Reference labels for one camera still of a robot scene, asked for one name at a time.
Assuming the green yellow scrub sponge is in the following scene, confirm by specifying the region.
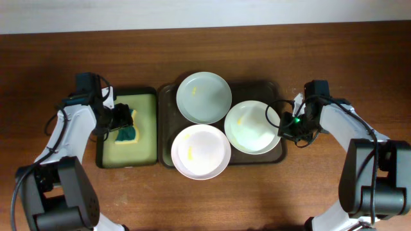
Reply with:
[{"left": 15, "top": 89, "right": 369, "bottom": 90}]
[{"left": 114, "top": 109, "right": 140, "bottom": 144}]

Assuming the pale green plate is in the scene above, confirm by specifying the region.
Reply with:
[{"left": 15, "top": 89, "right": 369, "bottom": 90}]
[{"left": 224, "top": 100, "right": 280, "bottom": 155}]

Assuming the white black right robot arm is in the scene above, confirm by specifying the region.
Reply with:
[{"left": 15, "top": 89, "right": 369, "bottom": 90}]
[{"left": 278, "top": 80, "right": 410, "bottom": 231}]

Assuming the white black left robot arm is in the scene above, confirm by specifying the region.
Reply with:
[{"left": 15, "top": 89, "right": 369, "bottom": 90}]
[{"left": 10, "top": 73, "right": 133, "bottom": 230}]

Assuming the small black tray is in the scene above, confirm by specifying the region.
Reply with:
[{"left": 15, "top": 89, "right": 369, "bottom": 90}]
[{"left": 96, "top": 87, "right": 157, "bottom": 169}]

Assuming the yellow-green foam pad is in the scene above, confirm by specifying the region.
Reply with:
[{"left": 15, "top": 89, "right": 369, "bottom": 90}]
[{"left": 101, "top": 94, "right": 157, "bottom": 169}]

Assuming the pale blue plate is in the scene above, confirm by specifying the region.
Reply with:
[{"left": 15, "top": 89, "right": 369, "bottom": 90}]
[{"left": 176, "top": 72, "right": 232, "bottom": 124}]

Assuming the pale pink plate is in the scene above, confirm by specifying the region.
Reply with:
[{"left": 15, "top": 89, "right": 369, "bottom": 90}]
[{"left": 171, "top": 124, "right": 231, "bottom": 180}]

